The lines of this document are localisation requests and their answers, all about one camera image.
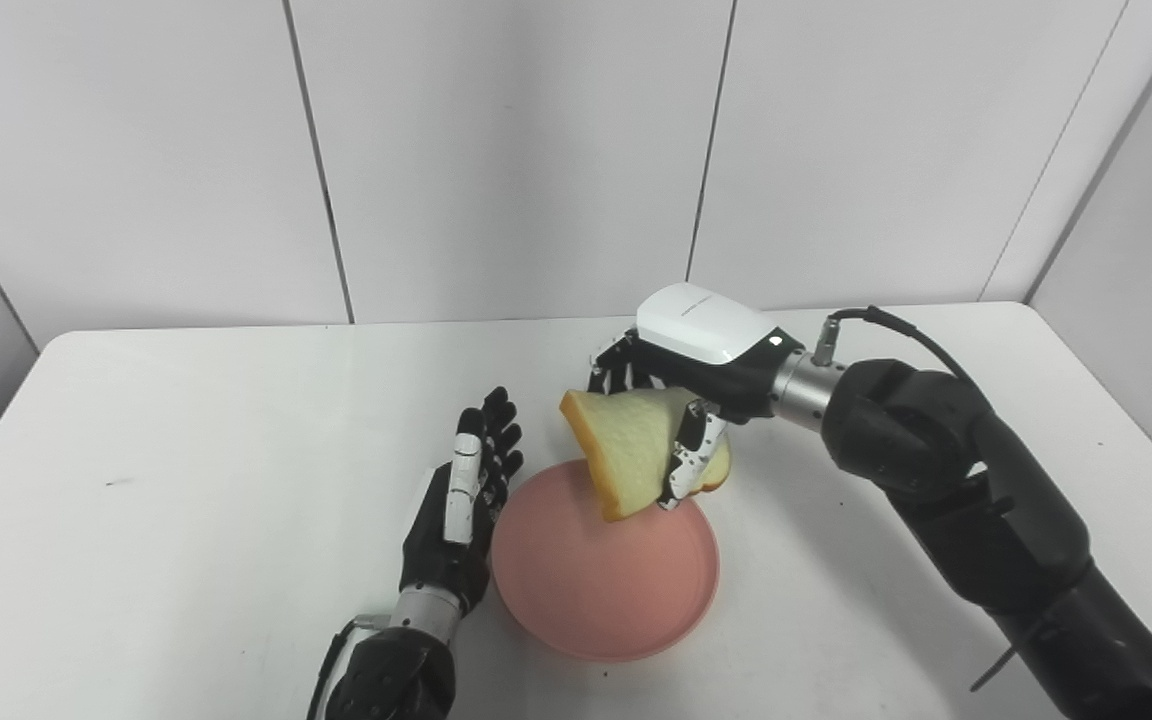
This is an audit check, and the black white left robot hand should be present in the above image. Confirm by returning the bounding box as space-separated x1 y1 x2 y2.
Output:
399 386 525 616

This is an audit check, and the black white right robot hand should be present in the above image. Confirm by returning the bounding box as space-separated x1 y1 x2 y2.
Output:
588 282 805 512

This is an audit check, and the pink round plate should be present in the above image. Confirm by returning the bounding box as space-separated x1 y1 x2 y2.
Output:
491 459 721 663

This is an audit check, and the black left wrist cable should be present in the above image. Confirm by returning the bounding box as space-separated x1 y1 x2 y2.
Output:
307 613 392 720

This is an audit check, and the slice of white bread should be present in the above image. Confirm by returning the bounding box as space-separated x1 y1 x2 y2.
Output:
559 387 734 523

